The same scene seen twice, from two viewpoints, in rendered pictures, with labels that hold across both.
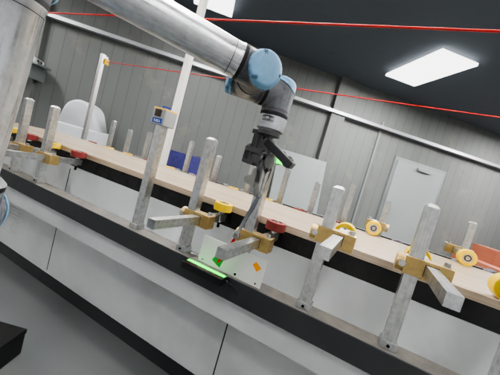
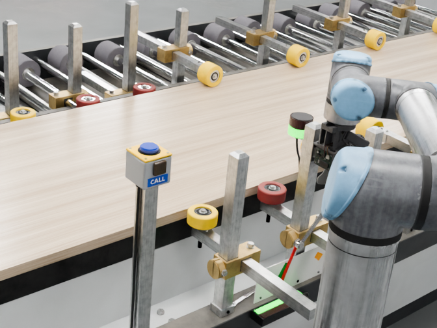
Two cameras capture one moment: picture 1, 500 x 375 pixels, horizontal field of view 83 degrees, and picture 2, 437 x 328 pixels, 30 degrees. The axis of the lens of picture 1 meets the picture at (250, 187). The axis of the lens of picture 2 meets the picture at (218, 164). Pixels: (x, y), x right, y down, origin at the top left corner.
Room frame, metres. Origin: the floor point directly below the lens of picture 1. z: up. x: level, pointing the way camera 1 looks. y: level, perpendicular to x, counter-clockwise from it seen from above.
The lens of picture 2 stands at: (0.45, 1.75, 1.96)
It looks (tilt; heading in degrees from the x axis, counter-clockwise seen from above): 27 degrees down; 294
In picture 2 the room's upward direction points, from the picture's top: 6 degrees clockwise
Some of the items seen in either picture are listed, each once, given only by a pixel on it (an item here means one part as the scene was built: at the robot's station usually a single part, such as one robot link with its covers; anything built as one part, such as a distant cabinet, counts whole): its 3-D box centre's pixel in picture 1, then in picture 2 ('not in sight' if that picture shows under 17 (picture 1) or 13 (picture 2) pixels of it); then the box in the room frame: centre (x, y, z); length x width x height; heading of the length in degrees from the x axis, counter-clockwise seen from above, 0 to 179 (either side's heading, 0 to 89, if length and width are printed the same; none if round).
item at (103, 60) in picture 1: (93, 106); not in sight; (3.04, 1.85, 1.25); 0.09 x 0.08 x 1.10; 66
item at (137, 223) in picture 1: (148, 177); (142, 269); (1.19, 0.43, 0.92); 0.05 x 0.04 x 0.45; 66
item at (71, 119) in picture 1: (80, 143); not in sight; (4.73, 2.96, 0.69); 0.71 x 0.63 x 1.38; 100
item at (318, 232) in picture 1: (332, 236); not in sight; (0.87, -0.29, 0.94); 0.13 x 0.06 x 0.05; 66
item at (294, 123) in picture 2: not in sight; (301, 120); (1.03, -0.06, 1.16); 0.06 x 0.06 x 0.02
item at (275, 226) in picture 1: (273, 234); (270, 204); (1.11, -0.14, 0.85); 0.08 x 0.08 x 0.11
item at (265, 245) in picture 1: (254, 239); (303, 232); (0.98, -0.06, 0.84); 0.13 x 0.06 x 0.05; 66
